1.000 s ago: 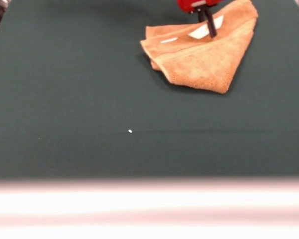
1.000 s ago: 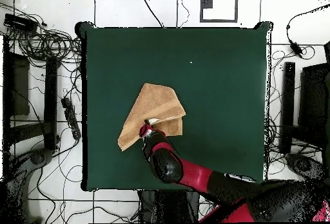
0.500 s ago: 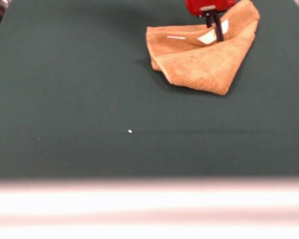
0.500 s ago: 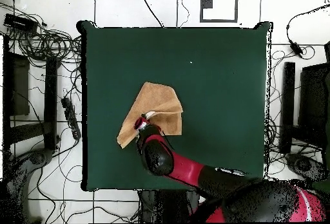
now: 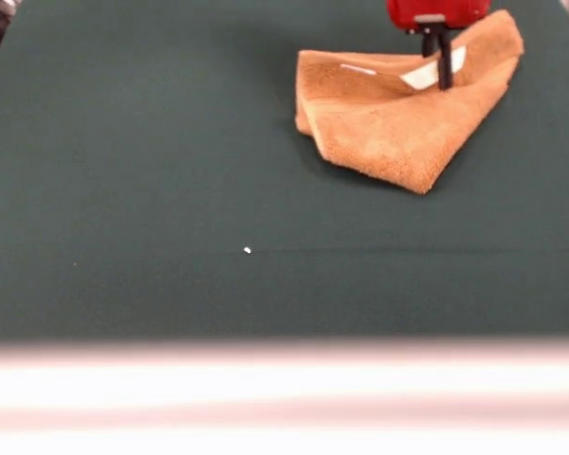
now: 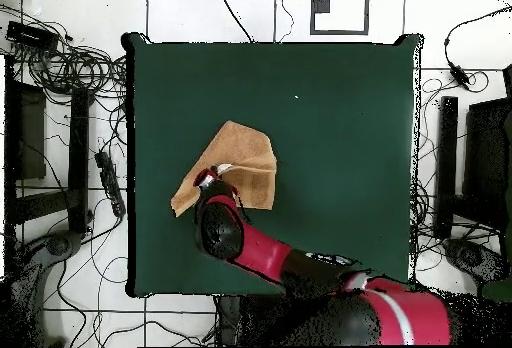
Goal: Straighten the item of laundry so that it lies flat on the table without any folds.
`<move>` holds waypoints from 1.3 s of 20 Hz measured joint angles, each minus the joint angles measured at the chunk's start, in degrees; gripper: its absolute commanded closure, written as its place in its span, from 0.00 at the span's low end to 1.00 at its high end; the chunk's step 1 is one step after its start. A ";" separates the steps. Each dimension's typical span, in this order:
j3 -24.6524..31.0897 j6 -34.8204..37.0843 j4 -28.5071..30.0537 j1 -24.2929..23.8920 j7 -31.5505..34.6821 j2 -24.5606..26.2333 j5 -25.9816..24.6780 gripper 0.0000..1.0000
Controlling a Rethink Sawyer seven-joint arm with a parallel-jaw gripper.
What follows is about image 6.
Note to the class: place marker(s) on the orange terry towel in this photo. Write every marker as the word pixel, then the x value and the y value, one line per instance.
pixel 248 144

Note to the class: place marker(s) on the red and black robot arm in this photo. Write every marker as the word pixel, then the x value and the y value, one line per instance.
pixel 264 252

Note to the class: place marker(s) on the black power strip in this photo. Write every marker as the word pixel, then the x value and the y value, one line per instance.
pixel 110 182

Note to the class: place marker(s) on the black upright stand bar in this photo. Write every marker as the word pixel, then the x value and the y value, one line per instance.
pixel 78 156
pixel 447 164

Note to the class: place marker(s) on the dark green table cloth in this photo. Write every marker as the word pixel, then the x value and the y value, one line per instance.
pixel 340 124

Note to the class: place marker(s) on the black box under table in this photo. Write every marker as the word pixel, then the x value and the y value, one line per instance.
pixel 228 320

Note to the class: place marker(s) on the dark grey wheeled base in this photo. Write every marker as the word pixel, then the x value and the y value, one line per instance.
pixel 60 244
pixel 472 258

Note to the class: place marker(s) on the black power brick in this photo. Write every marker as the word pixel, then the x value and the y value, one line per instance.
pixel 32 36

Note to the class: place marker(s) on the grey square floor frame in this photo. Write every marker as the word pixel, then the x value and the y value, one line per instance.
pixel 340 32

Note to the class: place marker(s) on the black stand frame panel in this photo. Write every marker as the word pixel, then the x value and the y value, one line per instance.
pixel 486 156
pixel 12 144

